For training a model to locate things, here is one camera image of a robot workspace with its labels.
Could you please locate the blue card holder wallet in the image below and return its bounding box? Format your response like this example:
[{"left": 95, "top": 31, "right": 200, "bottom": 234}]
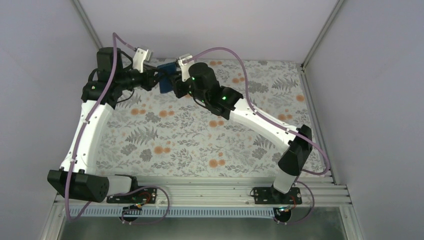
[{"left": 157, "top": 62, "right": 177, "bottom": 94}]

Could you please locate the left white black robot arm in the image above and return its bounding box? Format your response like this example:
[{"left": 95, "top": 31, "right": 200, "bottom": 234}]
[{"left": 47, "top": 47, "right": 159, "bottom": 203}]

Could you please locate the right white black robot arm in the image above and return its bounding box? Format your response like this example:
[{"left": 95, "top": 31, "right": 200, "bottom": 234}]
[{"left": 171, "top": 60, "right": 313, "bottom": 204}]

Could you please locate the floral patterned table mat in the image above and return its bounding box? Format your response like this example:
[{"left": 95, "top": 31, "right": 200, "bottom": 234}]
[{"left": 95, "top": 60, "right": 311, "bottom": 178}]

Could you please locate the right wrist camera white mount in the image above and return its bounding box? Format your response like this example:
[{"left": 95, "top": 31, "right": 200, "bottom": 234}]
[{"left": 177, "top": 53, "right": 195, "bottom": 74}]

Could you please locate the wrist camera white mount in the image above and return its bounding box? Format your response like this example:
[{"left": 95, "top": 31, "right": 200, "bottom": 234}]
[
  {"left": 177, "top": 53, "right": 195, "bottom": 74},
  {"left": 132, "top": 47, "right": 153, "bottom": 73}
]

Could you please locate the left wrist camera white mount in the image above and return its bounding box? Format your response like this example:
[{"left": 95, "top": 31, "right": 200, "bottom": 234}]
[{"left": 132, "top": 47, "right": 153, "bottom": 73}]

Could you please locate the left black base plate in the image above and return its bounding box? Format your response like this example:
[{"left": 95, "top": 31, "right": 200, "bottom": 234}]
[{"left": 106, "top": 187, "right": 158, "bottom": 205}]

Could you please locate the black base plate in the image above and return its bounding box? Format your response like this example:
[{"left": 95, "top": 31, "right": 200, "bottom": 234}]
[
  {"left": 106, "top": 187, "right": 158, "bottom": 205},
  {"left": 250, "top": 187, "right": 303, "bottom": 205}
]

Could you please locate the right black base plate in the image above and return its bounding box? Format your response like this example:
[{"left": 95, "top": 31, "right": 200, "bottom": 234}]
[{"left": 250, "top": 187, "right": 303, "bottom": 205}]

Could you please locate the grey slotted cable duct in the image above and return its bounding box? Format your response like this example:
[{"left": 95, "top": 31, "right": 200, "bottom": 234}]
[{"left": 82, "top": 206, "right": 275, "bottom": 219}]

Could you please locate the aluminium rail frame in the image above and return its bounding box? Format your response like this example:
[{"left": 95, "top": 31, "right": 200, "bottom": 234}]
[{"left": 54, "top": 174, "right": 353, "bottom": 208}]

